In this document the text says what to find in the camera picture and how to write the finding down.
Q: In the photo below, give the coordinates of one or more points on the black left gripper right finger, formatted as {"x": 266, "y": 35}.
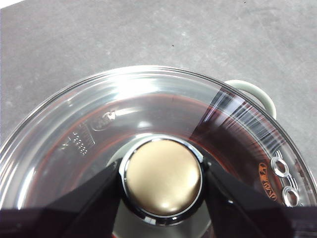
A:
{"x": 247, "y": 215}

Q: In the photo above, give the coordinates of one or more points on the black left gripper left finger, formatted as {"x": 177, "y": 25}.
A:
{"x": 74, "y": 218}

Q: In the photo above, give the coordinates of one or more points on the glass lid with green knob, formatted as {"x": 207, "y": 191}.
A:
{"x": 161, "y": 178}

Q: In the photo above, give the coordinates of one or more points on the pale green electric pot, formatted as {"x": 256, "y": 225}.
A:
{"x": 257, "y": 93}

